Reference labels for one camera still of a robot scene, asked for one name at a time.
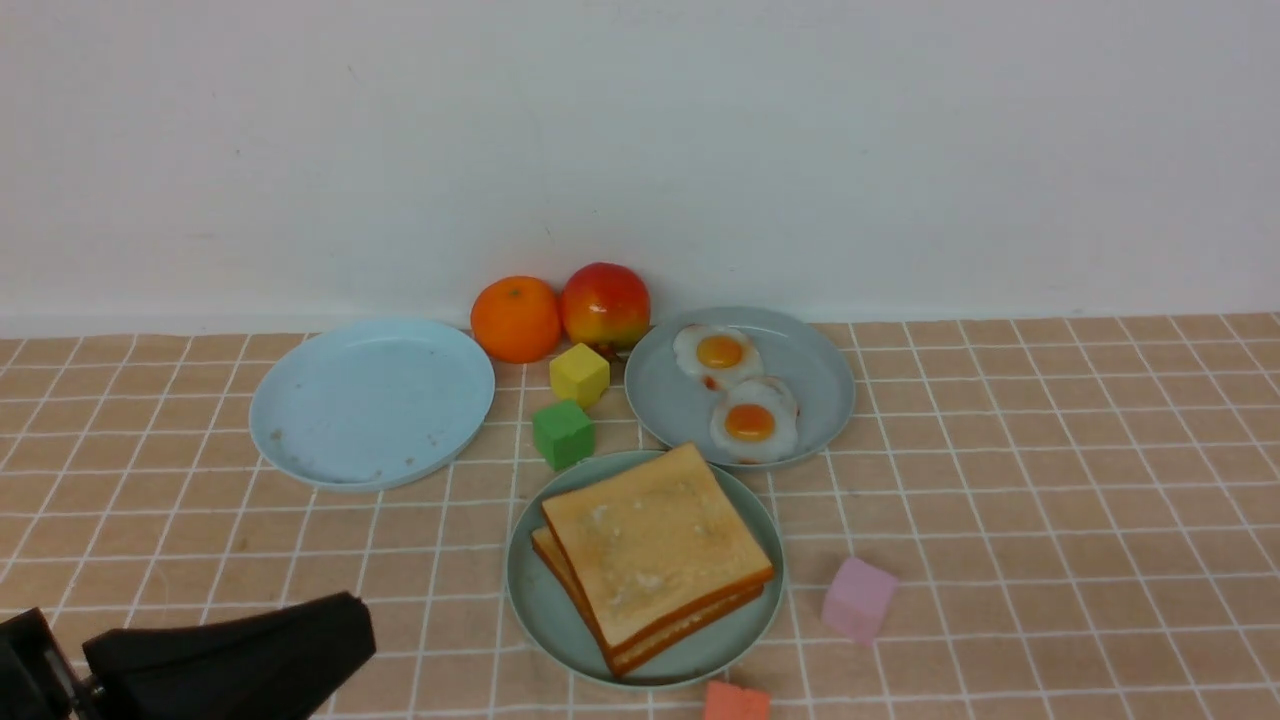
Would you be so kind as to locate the yellow cube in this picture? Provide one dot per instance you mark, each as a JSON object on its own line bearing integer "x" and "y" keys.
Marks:
{"x": 580, "y": 375}

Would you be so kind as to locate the light blue plate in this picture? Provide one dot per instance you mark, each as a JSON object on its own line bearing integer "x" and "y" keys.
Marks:
{"x": 374, "y": 405}

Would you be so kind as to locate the teal green plate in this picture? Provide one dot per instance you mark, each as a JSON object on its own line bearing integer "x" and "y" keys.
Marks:
{"x": 553, "y": 624}

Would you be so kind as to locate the fried egg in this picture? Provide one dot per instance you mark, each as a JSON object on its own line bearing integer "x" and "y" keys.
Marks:
{"x": 755, "y": 422}
{"x": 717, "y": 356}

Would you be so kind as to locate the front fried egg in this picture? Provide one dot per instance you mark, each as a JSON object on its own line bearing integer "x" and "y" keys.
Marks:
{"x": 755, "y": 422}

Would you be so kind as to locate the pink cube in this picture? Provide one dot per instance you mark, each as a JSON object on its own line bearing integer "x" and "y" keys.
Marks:
{"x": 857, "y": 600}

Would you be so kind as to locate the orange red cube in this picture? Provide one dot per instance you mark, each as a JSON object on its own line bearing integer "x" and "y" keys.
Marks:
{"x": 726, "y": 701}

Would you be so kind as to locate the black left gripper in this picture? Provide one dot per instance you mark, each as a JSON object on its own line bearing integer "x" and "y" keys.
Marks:
{"x": 283, "y": 664}

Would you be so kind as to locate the back fried egg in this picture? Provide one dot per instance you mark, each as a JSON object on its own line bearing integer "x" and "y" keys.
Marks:
{"x": 717, "y": 356}

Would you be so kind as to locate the red yellow apple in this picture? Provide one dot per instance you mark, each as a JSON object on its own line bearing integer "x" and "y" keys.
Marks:
{"x": 605, "y": 306}

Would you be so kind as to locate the grey blue plate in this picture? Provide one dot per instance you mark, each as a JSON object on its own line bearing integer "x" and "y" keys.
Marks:
{"x": 676, "y": 409}

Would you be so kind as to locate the toast slice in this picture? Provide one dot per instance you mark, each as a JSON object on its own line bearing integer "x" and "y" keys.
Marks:
{"x": 623, "y": 662}
{"x": 654, "y": 544}

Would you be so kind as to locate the green cube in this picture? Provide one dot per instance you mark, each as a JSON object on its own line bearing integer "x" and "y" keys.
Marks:
{"x": 563, "y": 434}

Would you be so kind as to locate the orange fruit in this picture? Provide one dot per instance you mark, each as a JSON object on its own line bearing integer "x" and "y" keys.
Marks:
{"x": 517, "y": 320}

